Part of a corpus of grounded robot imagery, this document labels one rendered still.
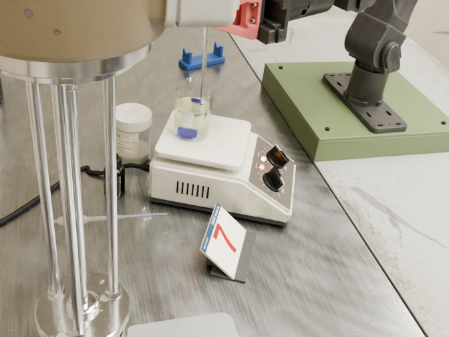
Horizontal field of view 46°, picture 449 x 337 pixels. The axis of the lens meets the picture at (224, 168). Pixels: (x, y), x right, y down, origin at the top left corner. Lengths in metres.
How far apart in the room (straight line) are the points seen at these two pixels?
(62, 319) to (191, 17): 0.25
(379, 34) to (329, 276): 0.40
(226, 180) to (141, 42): 0.48
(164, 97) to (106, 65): 0.77
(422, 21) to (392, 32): 1.87
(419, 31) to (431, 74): 1.49
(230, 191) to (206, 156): 0.06
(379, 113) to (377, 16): 0.16
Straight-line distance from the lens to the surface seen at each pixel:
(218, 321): 0.62
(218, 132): 0.76
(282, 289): 0.67
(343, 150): 0.90
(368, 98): 0.97
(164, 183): 0.73
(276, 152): 0.78
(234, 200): 0.73
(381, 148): 0.94
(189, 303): 0.64
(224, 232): 0.69
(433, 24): 2.83
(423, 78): 1.29
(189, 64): 1.12
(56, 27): 0.23
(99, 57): 0.24
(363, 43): 0.92
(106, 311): 0.41
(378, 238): 0.78
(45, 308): 0.42
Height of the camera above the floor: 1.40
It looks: 36 degrees down
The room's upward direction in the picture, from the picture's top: 8 degrees clockwise
